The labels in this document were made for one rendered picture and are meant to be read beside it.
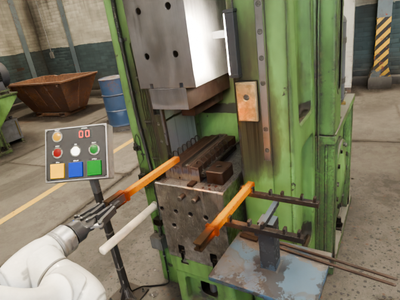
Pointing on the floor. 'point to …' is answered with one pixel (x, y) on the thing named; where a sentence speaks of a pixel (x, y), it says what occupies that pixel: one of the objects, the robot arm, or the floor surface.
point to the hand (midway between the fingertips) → (115, 200)
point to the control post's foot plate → (130, 293)
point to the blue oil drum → (113, 100)
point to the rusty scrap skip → (56, 93)
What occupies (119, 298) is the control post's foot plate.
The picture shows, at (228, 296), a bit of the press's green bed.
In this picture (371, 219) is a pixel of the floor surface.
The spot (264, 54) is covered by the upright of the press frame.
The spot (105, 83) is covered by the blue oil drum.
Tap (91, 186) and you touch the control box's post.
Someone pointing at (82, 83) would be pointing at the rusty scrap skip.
